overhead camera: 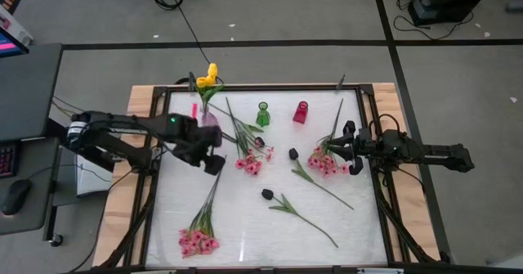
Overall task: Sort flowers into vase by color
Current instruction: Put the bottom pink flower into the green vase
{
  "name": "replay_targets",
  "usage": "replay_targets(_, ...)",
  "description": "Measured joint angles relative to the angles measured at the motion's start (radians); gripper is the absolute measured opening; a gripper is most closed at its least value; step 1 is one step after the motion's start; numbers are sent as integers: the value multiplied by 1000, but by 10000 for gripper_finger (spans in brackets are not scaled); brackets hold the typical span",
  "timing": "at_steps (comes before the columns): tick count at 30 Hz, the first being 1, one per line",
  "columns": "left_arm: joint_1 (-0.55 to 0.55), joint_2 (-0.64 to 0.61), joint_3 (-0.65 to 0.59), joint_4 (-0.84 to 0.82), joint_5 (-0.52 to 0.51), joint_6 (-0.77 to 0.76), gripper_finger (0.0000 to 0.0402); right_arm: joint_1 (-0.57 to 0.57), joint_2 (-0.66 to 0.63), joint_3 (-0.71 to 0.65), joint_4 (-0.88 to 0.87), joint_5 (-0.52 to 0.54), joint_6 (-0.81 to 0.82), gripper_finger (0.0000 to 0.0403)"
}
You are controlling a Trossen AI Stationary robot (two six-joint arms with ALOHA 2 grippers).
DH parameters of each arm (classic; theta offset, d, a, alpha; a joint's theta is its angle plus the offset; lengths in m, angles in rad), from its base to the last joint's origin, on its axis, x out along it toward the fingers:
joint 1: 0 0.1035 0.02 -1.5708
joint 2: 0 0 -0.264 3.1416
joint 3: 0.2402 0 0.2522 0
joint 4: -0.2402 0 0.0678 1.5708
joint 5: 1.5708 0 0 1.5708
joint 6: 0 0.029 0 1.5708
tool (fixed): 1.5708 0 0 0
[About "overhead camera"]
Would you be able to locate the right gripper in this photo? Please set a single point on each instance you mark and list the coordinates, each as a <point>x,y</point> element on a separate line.
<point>367,147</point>

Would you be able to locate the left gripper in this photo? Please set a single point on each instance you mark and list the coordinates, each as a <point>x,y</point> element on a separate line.
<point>190,143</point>

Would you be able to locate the purple glass vase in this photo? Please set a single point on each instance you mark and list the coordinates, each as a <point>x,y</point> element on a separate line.
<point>209,118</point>

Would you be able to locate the pink artificial flower bunch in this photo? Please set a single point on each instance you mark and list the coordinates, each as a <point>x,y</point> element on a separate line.
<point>250,167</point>
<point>198,241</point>
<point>323,161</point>

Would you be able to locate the black tulip stem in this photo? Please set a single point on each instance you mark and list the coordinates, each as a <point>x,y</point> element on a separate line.
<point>267,194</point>

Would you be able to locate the yellow artificial tulip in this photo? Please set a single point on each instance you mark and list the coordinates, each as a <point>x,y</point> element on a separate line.
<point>213,69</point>
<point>209,79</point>
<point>201,82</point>

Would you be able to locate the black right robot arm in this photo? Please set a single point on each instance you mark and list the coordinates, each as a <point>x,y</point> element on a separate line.
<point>441,155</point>

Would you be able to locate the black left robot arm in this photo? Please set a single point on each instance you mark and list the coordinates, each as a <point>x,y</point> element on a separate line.
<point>122,124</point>

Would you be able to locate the green glass vase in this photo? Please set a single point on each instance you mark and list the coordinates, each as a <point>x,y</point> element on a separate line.
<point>262,116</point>

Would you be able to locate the red glass vase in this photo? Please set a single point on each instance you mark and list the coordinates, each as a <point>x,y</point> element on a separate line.
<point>300,113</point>

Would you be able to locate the black caster wheel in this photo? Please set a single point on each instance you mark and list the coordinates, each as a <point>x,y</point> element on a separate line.
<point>56,240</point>

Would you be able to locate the grey desk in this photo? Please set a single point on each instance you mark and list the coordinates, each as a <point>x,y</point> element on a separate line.
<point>28,86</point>

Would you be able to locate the black computer mouse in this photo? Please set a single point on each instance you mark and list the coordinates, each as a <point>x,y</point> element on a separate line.
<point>16,196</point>

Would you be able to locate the backlit keyboard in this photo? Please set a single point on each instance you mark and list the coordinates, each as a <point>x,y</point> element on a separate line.
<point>6,161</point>

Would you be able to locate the grey floor object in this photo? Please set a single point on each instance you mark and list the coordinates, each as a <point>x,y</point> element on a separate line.
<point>515,7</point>

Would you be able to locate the desk computer monitor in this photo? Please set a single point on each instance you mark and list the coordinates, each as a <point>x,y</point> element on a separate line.
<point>8,45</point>

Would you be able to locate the white cardboard box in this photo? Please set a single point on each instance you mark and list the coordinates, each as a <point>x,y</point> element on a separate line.
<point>18,26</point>

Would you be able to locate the grey frame post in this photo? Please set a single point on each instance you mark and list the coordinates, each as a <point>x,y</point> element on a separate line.
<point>191,82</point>
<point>341,82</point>

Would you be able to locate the black metal table frame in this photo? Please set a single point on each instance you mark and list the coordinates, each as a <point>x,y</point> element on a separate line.
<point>383,225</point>

